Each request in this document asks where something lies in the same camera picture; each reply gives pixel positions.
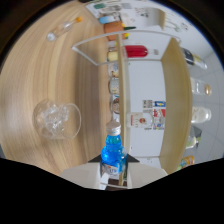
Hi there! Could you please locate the blue liquid bottle silver cap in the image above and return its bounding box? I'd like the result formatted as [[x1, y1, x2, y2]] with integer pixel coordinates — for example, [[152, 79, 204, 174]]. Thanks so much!
[[99, 120, 128, 178]]

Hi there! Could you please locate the large clear bottle wooden lid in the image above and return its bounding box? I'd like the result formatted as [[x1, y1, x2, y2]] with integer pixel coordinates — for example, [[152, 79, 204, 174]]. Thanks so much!
[[189, 76, 213, 97]]

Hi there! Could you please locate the clear bottle orange cap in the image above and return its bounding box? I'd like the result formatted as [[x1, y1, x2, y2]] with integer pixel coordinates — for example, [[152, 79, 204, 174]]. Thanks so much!
[[45, 16, 84, 43]]

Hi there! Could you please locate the yellow green can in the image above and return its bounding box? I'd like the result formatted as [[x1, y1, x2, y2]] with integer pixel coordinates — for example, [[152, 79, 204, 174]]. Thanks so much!
[[179, 154, 195, 171]]

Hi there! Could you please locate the clear bottle red label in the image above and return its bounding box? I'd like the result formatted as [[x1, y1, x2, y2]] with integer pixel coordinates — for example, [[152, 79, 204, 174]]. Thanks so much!
[[126, 111, 167, 128]]

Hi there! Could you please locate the clear bottle green cap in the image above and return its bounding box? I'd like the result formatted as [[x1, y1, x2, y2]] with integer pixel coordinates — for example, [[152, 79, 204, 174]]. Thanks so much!
[[186, 134, 201, 150]]

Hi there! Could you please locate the clear glass with ice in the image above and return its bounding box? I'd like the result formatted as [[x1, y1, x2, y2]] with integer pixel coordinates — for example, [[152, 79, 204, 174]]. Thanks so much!
[[32, 98, 82, 140]]

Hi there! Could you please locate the white wooden two-tier rack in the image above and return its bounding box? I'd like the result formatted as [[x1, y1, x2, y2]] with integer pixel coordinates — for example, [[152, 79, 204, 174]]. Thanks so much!
[[71, 29, 194, 176]]

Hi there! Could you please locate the yellow mug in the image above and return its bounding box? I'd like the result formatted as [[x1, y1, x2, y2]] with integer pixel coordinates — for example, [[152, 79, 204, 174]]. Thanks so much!
[[107, 50, 119, 63]]

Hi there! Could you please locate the red liquid glass bottle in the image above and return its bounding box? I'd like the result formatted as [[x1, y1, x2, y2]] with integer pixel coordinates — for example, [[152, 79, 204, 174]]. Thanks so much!
[[122, 44, 160, 59]]

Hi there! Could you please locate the large black silver can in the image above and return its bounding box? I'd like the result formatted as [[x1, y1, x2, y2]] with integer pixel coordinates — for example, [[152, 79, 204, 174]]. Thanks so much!
[[180, 47, 208, 70]]

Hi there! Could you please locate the white tray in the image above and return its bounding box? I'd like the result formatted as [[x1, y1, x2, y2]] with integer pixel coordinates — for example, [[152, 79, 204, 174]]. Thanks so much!
[[87, 2, 111, 18]]

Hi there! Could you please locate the wooden wall shelf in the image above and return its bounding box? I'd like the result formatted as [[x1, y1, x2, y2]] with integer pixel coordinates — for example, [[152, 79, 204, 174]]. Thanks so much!
[[146, 7, 171, 32]]

